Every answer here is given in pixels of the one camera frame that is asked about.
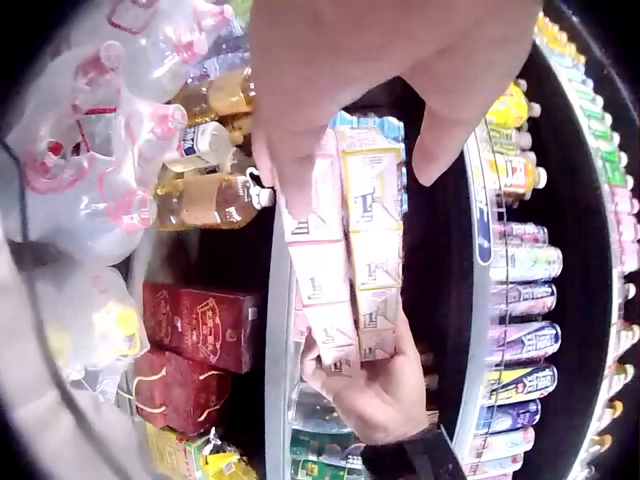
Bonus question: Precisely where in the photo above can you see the person's left hand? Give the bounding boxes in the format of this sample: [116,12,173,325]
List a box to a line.
[249,0,544,221]

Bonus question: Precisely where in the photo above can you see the person's right hand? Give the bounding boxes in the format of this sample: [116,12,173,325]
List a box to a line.
[299,326,430,447]

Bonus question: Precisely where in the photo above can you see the person's left fingers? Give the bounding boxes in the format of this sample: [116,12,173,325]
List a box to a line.
[253,117,331,221]

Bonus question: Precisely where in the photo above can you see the person's right fingers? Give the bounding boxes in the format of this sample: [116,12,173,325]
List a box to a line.
[299,334,351,398]

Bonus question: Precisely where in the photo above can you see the person's left thumb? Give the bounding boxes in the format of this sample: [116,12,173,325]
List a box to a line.
[403,75,493,187]

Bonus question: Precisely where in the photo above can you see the person's right thumb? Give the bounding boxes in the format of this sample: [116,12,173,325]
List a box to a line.
[393,326,427,396]

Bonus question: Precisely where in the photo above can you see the pink drink carton pack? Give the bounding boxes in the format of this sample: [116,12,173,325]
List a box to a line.
[276,126,362,377]

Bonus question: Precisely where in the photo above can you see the yellow drink carton pack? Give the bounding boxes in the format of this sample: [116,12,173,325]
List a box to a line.
[334,124,407,362]

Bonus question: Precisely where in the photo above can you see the black wrist band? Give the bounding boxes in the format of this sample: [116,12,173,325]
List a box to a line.
[360,424,467,480]

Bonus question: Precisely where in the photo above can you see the person's body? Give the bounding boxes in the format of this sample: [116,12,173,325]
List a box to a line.
[0,235,126,480]

